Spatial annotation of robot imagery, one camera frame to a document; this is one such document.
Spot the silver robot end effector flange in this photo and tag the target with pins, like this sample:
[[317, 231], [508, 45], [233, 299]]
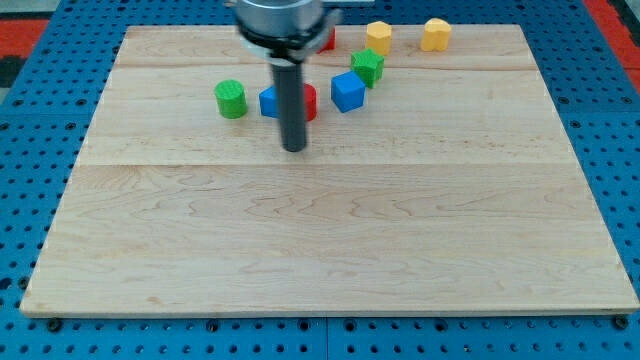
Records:
[[287, 32]]

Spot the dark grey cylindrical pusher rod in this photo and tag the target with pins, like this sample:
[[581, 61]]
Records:
[[289, 89]]

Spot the red block at back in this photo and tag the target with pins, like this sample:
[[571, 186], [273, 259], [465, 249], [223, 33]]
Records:
[[330, 42]]

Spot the light wooden board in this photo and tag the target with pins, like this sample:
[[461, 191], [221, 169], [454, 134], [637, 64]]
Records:
[[453, 191]]

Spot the blue block behind rod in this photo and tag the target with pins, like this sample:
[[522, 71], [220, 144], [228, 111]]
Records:
[[268, 102]]

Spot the green cylinder block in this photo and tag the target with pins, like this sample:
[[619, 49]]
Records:
[[230, 98]]

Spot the red cylinder block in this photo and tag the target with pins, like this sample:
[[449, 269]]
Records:
[[310, 101]]

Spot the green star block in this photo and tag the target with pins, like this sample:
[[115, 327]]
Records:
[[368, 65]]

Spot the yellow hexagon block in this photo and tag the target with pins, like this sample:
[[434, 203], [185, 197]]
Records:
[[379, 37]]

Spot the blue cube block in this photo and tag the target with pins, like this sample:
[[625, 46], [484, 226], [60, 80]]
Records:
[[347, 91]]

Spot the yellow heart block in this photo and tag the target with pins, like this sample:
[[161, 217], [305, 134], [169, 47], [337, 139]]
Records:
[[436, 35]]

